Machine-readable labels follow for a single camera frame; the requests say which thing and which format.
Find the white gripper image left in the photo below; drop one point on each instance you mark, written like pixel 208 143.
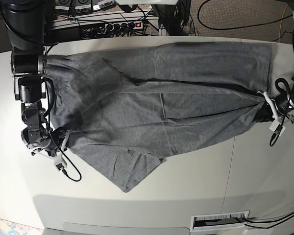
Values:
pixel 53 147

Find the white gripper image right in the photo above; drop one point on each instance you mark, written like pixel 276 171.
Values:
pixel 268 112

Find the grey T-shirt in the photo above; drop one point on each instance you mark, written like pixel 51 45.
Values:
pixel 129 109

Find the black robot arm image left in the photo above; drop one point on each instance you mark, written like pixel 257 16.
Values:
pixel 25 22

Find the grey table leg column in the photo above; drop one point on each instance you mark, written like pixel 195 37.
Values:
pixel 161 19

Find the black camera cable image right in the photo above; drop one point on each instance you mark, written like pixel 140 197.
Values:
pixel 275 136

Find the white cable grommet tray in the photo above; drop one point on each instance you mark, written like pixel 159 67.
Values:
pixel 220 221

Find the black power strip red switch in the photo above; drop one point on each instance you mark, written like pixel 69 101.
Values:
pixel 131 26

